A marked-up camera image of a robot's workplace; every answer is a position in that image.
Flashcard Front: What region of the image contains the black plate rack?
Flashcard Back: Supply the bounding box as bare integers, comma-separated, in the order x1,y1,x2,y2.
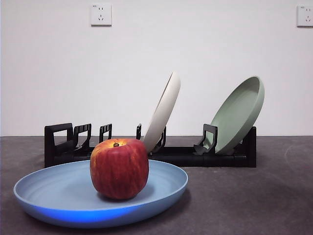
44,122,257,169

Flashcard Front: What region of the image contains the green plate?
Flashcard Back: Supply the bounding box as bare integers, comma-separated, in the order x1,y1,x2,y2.
209,75,266,155

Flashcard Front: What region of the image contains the white wall socket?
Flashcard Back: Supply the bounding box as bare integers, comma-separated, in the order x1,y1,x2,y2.
90,2,112,27
296,4,313,28

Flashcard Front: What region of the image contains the white plate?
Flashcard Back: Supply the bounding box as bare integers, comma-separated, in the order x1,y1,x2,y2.
141,71,182,153

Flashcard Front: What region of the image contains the red apple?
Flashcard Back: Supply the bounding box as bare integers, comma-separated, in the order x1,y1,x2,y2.
89,138,150,200

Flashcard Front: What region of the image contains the blue plate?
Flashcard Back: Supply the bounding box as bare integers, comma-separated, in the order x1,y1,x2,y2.
13,159,189,230

